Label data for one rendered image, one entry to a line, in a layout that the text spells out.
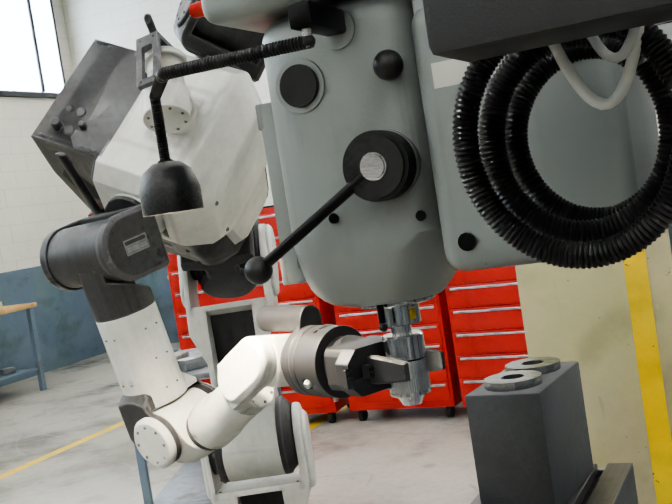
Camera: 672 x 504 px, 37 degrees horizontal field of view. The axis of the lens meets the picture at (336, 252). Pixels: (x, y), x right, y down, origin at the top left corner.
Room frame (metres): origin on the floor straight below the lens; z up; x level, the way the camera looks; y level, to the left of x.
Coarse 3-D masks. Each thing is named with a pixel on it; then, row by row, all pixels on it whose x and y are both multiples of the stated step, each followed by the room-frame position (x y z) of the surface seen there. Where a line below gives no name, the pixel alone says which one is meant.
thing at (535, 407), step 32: (512, 384) 1.48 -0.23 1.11; (544, 384) 1.50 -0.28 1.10; (576, 384) 1.61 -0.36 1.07; (480, 416) 1.49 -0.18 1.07; (512, 416) 1.47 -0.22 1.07; (544, 416) 1.45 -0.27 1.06; (576, 416) 1.59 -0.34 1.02; (480, 448) 1.50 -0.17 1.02; (512, 448) 1.47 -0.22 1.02; (544, 448) 1.45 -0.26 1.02; (576, 448) 1.57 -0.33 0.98; (480, 480) 1.50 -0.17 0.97; (512, 480) 1.48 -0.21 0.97; (544, 480) 1.45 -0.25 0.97; (576, 480) 1.55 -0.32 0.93
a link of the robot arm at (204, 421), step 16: (176, 400) 1.44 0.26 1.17; (192, 400) 1.44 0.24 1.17; (208, 400) 1.36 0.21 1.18; (224, 400) 1.33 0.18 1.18; (176, 416) 1.40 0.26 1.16; (192, 416) 1.38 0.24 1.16; (208, 416) 1.35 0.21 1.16; (224, 416) 1.34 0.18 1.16; (240, 416) 1.33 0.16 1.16; (192, 432) 1.38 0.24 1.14; (208, 432) 1.36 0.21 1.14; (224, 432) 1.36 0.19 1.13; (240, 432) 1.38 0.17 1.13; (192, 448) 1.39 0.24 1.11; (208, 448) 1.39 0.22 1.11
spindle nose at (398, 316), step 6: (402, 306) 1.08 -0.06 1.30; (408, 306) 1.08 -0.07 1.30; (414, 306) 1.09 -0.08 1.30; (390, 312) 1.08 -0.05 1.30; (396, 312) 1.08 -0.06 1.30; (402, 312) 1.08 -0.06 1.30; (408, 312) 1.08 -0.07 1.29; (390, 318) 1.09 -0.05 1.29; (396, 318) 1.08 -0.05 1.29; (402, 318) 1.08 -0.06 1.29; (408, 318) 1.08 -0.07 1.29; (414, 318) 1.09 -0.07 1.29; (420, 318) 1.10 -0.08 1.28; (390, 324) 1.09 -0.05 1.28; (396, 324) 1.08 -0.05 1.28; (402, 324) 1.08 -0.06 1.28; (408, 324) 1.08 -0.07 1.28
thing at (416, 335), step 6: (414, 330) 1.11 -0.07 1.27; (420, 330) 1.11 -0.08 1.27; (384, 336) 1.10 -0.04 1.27; (390, 336) 1.10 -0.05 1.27; (396, 336) 1.09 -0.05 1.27; (402, 336) 1.08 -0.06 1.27; (408, 336) 1.08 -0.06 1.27; (414, 336) 1.09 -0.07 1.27; (420, 336) 1.09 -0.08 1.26; (384, 342) 1.10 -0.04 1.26; (390, 342) 1.09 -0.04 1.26; (396, 342) 1.08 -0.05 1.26; (402, 342) 1.08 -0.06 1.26; (408, 342) 1.08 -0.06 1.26; (414, 342) 1.09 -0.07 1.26
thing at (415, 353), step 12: (384, 348) 1.10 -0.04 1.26; (396, 348) 1.08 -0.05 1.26; (408, 348) 1.08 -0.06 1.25; (420, 348) 1.09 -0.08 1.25; (408, 360) 1.08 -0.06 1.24; (420, 360) 1.09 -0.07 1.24; (420, 372) 1.09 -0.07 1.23; (396, 384) 1.09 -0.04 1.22; (408, 384) 1.08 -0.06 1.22; (420, 384) 1.09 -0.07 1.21; (396, 396) 1.09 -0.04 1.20; (408, 396) 1.08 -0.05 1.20
